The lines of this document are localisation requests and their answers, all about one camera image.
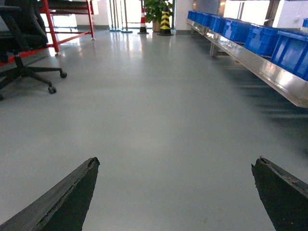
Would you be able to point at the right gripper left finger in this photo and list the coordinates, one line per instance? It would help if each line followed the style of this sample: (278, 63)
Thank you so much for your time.
(62, 208)

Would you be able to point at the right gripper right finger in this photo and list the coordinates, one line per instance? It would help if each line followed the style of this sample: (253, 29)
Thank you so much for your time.
(284, 196)

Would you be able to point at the steel roller conveyor rack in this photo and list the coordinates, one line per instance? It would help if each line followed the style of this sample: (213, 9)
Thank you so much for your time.
(290, 86)

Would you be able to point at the front right blue bin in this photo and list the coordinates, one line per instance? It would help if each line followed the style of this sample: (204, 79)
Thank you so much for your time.
(291, 53)

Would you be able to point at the blue bin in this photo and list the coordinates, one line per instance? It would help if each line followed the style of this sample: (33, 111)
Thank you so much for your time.
(291, 53)
(262, 40)
(236, 30)

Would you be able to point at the front left blue bin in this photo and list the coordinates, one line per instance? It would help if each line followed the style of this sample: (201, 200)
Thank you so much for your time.
(262, 40)

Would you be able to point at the far left blue bin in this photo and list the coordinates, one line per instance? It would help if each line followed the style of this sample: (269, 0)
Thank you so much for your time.
(236, 30)

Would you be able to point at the black office chair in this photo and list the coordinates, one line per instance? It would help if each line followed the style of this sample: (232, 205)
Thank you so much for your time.
(26, 32)

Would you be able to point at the red white traffic cone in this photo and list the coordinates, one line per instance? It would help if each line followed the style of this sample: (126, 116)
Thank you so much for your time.
(143, 28)

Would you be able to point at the yellow black traffic cone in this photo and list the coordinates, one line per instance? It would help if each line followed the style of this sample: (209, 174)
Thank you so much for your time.
(165, 29)

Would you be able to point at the green potted plant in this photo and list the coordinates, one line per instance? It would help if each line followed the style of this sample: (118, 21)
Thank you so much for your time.
(153, 11)

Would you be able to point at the red metal table frame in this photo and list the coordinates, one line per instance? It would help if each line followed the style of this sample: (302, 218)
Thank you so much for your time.
(57, 20)

